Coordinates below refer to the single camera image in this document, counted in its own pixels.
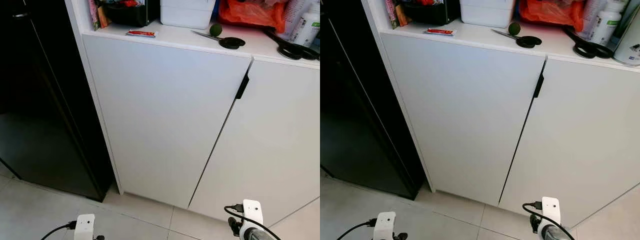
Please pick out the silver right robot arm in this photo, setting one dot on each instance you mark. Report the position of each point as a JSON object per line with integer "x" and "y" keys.
{"x": 552, "y": 233}
{"x": 254, "y": 234}

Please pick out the black fridge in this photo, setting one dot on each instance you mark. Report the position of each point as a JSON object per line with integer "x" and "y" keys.
{"x": 360, "y": 110}
{"x": 45, "y": 100}

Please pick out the white cabinet door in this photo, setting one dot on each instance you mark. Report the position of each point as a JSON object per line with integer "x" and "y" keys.
{"x": 165, "y": 115}
{"x": 580, "y": 140}
{"x": 270, "y": 145}
{"x": 465, "y": 115}

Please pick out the white cabinet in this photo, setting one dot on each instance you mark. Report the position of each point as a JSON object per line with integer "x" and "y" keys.
{"x": 165, "y": 115}
{"x": 470, "y": 115}

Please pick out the small black scissors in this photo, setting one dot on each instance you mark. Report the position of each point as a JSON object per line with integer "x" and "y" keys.
{"x": 231, "y": 42}
{"x": 528, "y": 41}

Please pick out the large black scissors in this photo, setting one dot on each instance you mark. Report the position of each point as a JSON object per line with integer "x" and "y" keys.
{"x": 292, "y": 49}
{"x": 590, "y": 48}

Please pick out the green lime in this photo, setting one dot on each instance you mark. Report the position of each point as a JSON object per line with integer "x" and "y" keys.
{"x": 514, "y": 28}
{"x": 215, "y": 30}

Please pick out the white bottle dark print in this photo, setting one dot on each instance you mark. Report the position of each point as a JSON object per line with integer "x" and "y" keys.
{"x": 630, "y": 47}

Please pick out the red white sachet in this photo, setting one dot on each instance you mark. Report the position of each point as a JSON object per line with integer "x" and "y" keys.
{"x": 440, "y": 31}
{"x": 141, "y": 33}

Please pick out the white bottle green label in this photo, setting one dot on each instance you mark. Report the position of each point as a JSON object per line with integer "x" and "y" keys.
{"x": 606, "y": 25}
{"x": 307, "y": 29}

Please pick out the orange plastic bag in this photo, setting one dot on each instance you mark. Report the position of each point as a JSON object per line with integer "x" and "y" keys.
{"x": 250, "y": 15}
{"x": 550, "y": 14}

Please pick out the white plastic box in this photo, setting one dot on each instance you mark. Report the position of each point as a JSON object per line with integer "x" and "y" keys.
{"x": 486, "y": 12}
{"x": 187, "y": 14}

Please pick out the white bottle grey text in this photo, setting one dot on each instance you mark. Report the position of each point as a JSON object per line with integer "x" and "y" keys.
{"x": 292, "y": 12}
{"x": 591, "y": 12}

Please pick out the upright colourful packets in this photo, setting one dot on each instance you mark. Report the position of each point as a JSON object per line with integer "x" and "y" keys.
{"x": 95, "y": 15}
{"x": 392, "y": 14}

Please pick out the black container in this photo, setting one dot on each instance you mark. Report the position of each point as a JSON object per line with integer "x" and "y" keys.
{"x": 427, "y": 14}
{"x": 127, "y": 15}

